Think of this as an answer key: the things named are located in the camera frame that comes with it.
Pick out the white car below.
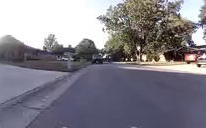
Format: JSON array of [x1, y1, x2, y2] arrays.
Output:
[[60, 55, 75, 62]]

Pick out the grass lawn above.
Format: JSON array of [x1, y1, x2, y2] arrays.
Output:
[[0, 59, 92, 73]]

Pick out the small tree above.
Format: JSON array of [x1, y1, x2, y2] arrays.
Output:
[[42, 33, 64, 53]]

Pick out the pale concrete gutter strip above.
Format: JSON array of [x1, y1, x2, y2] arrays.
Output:
[[0, 64, 92, 128]]

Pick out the brick house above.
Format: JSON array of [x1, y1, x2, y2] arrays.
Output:
[[0, 34, 59, 62]]

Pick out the red car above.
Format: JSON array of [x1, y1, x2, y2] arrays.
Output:
[[184, 52, 199, 65]]

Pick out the low house with carport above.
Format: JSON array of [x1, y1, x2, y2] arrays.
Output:
[[163, 44, 206, 63]]

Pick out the mailbox on post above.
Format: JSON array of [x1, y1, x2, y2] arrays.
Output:
[[64, 51, 74, 70]]

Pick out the grass strip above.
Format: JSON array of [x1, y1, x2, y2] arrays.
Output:
[[137, 61, 187, 66]]

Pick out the dark round tree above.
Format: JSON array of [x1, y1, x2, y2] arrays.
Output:
[[74, 38, 101, 62]]

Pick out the pale concrete driveway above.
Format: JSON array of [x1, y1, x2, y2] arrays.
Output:
[[0, 62, 70, 108], [119, 62, 206, 76]]

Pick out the grey asphalt road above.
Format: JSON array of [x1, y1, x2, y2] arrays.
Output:
[[25, 62, 206, 128]]

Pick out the large leafy tree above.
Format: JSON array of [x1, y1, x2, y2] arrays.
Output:
[[96, 0, 199, 63]]

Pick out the dark pickup truck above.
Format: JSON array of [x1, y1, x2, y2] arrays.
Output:
[[91, 54, 105, 65]]

